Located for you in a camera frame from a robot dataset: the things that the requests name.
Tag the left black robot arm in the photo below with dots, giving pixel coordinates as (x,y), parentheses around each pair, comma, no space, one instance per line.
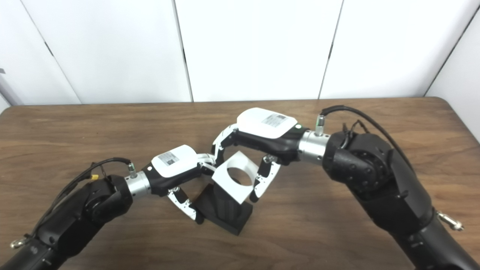
(82,210)

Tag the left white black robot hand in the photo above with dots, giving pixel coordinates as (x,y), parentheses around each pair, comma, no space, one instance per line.
(174,161)

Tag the black peg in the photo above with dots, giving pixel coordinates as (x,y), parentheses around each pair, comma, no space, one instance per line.
(225,210)

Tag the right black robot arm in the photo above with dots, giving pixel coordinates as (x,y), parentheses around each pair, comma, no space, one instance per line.
(375,176)

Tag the white square piece with hole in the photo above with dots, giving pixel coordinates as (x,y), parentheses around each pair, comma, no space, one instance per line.
(228,185)

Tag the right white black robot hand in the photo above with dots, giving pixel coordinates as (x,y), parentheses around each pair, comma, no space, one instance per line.
(262,125)

